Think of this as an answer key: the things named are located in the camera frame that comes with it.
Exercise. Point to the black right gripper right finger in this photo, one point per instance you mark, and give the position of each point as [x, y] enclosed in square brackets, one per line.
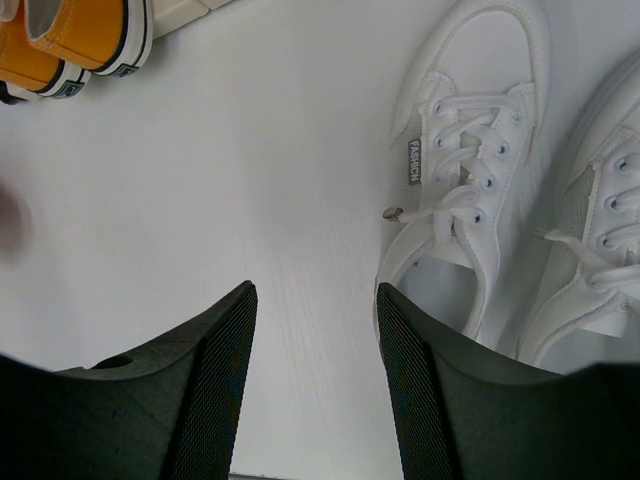
[463, 411]

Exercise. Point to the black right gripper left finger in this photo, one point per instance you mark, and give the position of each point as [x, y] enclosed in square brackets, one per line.
[167, 409]

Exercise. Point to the orange canvas sneaker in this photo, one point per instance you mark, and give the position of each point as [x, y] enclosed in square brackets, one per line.
[28, 73]
[104, 37]

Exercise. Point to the cream black shoe shelf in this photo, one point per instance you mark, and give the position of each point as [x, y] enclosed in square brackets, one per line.
[171, 15]

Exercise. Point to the white leather sneaker right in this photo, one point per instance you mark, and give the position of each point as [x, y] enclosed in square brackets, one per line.
[587, 307]

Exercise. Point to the white leather sneaker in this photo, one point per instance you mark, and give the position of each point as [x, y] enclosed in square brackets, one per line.
[469, 115]
[587, 307]

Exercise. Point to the white leather sneaker left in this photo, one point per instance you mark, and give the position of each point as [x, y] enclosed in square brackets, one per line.
[469, 115]

